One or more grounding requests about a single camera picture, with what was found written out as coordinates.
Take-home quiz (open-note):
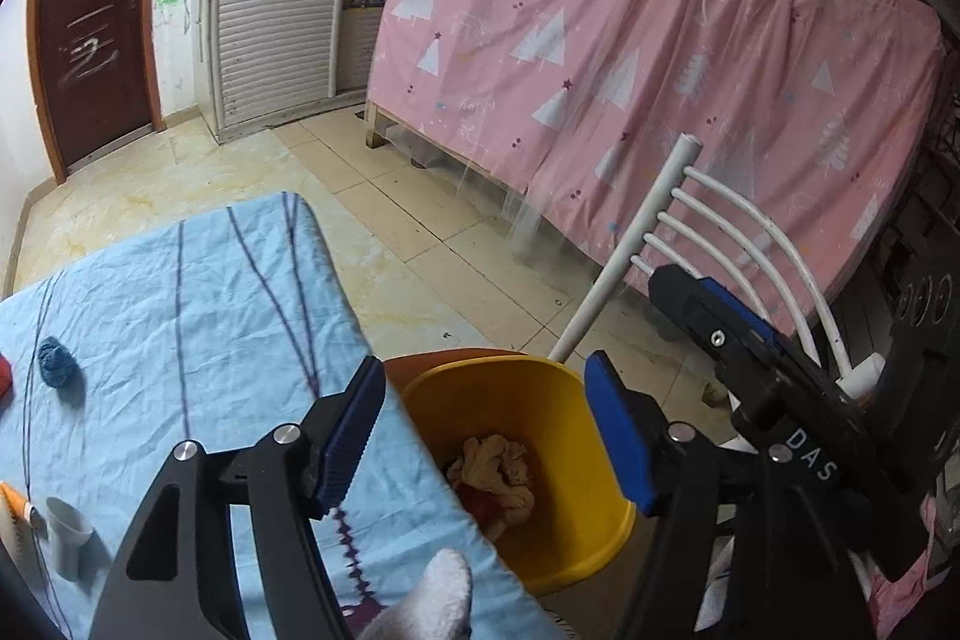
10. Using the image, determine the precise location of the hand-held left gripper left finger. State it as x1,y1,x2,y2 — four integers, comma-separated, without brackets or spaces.
90,355,388,640

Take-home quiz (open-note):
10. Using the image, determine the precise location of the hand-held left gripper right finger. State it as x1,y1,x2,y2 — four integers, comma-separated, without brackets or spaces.
583,350,887,640

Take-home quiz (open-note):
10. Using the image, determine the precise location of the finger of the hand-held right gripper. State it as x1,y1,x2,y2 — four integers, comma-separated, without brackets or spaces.
648,265,752,387
693,278,785,357

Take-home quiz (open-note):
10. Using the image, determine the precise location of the yellow plastic bin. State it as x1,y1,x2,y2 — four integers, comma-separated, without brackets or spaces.
400,356,638,597

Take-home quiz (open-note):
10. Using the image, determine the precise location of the beige cloth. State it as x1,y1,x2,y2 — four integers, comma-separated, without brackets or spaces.
447,434,536,530

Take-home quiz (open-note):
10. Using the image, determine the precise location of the person's left hand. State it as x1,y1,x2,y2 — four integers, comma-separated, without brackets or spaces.
358,548,475,640

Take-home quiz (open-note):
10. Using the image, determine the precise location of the white metal chair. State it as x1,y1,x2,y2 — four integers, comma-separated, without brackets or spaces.
546,133,902,402

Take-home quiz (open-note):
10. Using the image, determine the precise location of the orange plastic basin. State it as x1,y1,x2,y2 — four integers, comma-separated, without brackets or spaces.
383,347,530,387

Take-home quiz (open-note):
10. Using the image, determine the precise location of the dark red cloth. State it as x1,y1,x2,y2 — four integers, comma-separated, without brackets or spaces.
456,486,512,542

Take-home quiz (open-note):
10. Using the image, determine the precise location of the pink cloth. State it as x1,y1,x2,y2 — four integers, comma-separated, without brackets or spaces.
861,496,947,640

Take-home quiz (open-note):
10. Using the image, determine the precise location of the light blue bedsheet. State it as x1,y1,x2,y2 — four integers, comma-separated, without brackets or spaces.
0,190,572,640

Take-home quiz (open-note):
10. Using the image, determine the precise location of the pink tree print curtain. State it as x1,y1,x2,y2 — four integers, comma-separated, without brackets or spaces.
366,0,947,345

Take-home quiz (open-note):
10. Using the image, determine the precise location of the small white cup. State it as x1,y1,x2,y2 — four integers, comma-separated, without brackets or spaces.
44,497,95,582

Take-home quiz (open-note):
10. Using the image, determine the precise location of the orange tube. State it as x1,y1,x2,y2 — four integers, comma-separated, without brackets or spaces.
0,481,47,545

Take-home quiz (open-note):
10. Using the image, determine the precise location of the white slatted wardrobe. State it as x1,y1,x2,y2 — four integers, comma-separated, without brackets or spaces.
190,0,418,145

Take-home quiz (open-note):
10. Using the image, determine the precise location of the dark brown wooden door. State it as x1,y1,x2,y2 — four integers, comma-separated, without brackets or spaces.
25,0,170,185

